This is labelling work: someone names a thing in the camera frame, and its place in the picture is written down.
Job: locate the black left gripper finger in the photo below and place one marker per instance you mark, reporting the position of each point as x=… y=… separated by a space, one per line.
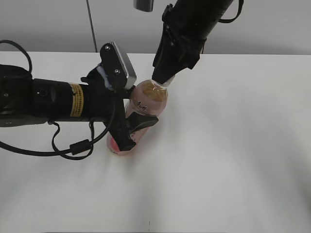
x=136 y=122

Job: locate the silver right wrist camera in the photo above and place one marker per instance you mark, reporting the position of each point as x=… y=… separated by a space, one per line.
x=143 y=5

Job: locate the pink peach tea bottle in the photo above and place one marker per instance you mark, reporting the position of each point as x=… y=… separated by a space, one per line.
x=149 y=98

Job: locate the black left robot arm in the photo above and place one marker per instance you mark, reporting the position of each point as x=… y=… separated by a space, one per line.
x=28 y=101

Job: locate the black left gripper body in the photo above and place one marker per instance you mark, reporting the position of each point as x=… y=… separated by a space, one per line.
x=105 y=104

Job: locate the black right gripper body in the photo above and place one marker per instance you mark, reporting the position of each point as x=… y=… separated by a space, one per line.
x=184 y=26

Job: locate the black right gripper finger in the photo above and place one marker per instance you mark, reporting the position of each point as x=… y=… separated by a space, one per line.
x=167 y=62

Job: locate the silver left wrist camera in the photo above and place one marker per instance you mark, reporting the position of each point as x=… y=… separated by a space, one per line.
x=116 y=67

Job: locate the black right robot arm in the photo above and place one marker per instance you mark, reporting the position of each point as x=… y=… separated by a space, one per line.
x=212 y=10

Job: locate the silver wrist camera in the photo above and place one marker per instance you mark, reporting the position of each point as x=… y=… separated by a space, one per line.
x=116 y=67
x=143 y=5

